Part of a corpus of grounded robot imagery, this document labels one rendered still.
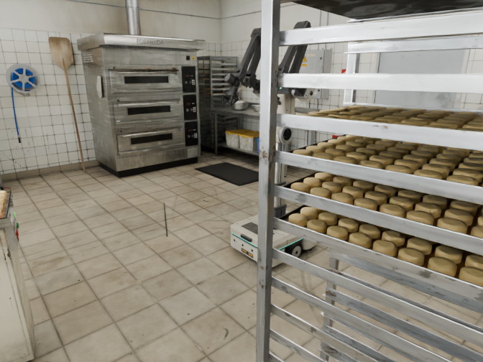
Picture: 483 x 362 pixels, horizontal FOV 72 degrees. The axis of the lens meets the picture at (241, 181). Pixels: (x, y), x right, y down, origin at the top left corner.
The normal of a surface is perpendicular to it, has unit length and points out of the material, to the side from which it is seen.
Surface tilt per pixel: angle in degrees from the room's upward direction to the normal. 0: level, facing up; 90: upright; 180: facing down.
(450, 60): 90
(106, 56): 90
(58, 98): 90
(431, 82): 90
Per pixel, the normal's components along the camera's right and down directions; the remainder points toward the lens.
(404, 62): -0.76, 0.20
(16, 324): 0.53, 0.26
